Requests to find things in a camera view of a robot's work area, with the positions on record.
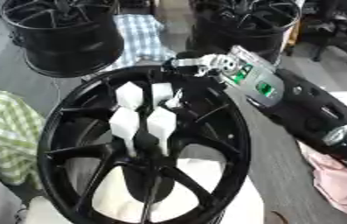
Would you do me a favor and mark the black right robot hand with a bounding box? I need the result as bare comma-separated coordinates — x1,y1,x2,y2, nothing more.
159,51,230,110

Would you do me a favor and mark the black wheel rim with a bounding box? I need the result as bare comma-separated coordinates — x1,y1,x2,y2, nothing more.
186,0,303,64
0,0,128,79

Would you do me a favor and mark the black spoked wheel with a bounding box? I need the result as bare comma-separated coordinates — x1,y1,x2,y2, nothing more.
37,65,253,224

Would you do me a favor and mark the white wheel stand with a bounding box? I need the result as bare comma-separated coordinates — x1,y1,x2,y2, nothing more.
21,128,268,224

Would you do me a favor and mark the blue white checked cloth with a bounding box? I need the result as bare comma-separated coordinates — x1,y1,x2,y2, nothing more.
81,13,178,81

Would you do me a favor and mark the black office chair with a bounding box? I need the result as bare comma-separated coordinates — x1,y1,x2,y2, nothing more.
286,0,347,67

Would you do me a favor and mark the pink cloth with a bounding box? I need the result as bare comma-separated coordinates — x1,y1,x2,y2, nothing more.
295,139,347,220

